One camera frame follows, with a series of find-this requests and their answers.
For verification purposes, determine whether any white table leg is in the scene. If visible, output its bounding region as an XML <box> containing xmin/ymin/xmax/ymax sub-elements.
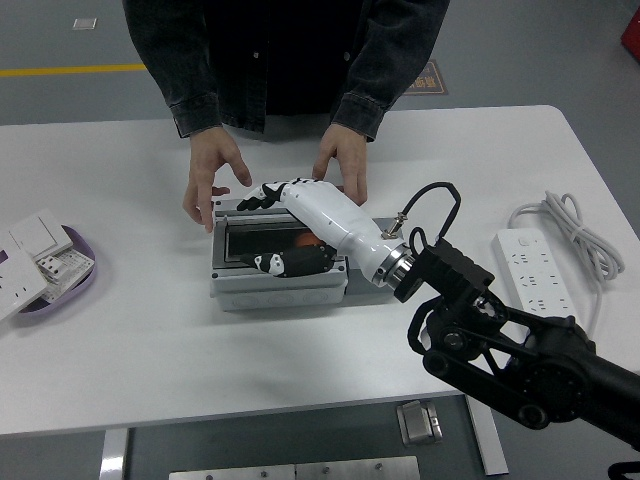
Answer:
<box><xmin>98</xmin><ymin>428</ymin><xmax>131</xmax><ymax>480</ymax></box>
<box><xmin>464</xmin><ymin>393</ymin><xmax>511</xmax><ymax>477</ymax></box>

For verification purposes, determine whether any white socket module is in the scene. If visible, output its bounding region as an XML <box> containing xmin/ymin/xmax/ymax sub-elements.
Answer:
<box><xmin>33</xmin><ymin>248</ymin><xmax>95</xmax><ymax>304</ymax></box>

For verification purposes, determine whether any brown floor sign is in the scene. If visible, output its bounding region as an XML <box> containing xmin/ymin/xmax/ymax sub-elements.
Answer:
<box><xmin>402</xmin><ymin>59</ymin><xmax>450</xmax><ymax>97</ymax></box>

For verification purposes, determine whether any yellow floor line tape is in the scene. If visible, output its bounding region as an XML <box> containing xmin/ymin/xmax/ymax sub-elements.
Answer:
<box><xmin>0</xmin><ymin>62</ymin><xmax>149</xmax><ymax>79</ymax></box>

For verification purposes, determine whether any purple tray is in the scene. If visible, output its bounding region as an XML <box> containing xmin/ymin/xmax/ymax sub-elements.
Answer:
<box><xmin>12</xmin><ymin>224</ymin><xmax>98</xmax><ymax>327</ymax></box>

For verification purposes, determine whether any large white socket panel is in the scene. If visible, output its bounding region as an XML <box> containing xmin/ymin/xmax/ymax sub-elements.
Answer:
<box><xmin>0</xmin><ymin>244</ymin><xmax>51</xmax><ymax>323</ymax></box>

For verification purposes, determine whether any person's right hand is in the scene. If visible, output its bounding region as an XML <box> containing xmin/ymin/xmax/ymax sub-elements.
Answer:
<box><xmin>181</xmin><ymin>124</ymin><xmax>253</xmax><ymax>236</ymax></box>

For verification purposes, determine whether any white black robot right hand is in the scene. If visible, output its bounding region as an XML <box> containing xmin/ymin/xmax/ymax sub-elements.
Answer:
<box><xmin>236</xmin><ymin>177</ymin><xmax>397</xmax><ymax>284</ymax></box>

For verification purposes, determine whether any grey metal base plate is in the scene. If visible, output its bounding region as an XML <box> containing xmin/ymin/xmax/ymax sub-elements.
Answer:
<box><xmin>168</xmin><ymin>463</ymin><xmax>298</xmax><ymax>480</ymax></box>
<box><xmin>294</xmin><ymin>455</ymin><xmax>422</xmax><ymax>480</ymax></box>

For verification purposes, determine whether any grey cube with round hole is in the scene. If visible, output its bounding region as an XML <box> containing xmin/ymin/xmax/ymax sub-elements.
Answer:
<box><xmin>344</xmin><ymin>216</ymin><xmax>402</xmax><ymax>304</ymax></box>

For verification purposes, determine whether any white switch panel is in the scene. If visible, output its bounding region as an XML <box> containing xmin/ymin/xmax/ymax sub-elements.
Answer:
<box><xmin>8</xmin><ymin>214</ymin><xmax>76</xmax><ymax>261</ymax></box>

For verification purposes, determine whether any metal floor socket box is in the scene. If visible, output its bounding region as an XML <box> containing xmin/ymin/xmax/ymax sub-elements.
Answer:
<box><xmin>396</xmin><ymin>399</ymin><xmax>444</xmax><ymax>447</ymax></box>

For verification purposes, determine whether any person's left hand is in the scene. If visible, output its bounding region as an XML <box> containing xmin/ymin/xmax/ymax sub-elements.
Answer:
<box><xmin>311</xmin><ymin>122</ymin><xmax>371</xmax><ymax>206</ymax></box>

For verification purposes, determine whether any grey box with clear lid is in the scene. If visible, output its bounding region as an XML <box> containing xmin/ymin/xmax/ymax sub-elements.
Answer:
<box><xmin>209</xmin><ymin>196</ymin><xmax>349</xmax><ymax>313</ymax></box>

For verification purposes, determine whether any person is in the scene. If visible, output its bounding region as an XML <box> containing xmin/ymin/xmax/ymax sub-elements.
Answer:
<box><xmin>122</xmin><ymin>0</ymin><xmax>451</xmax><ymax>144</ymax></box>

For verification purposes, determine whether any red object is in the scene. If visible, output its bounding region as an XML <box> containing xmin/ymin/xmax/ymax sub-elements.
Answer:
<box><xmin>619</xmin><ymin>9</ymin><xmax>640</xmax><ymax>54</ymax></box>

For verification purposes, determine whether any white power strip cable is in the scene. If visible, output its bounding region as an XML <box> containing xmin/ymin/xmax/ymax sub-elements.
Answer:
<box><xmin>508</xmin><ymin>190</ymin><xmax>626</xmax><ymax>352</ymax></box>

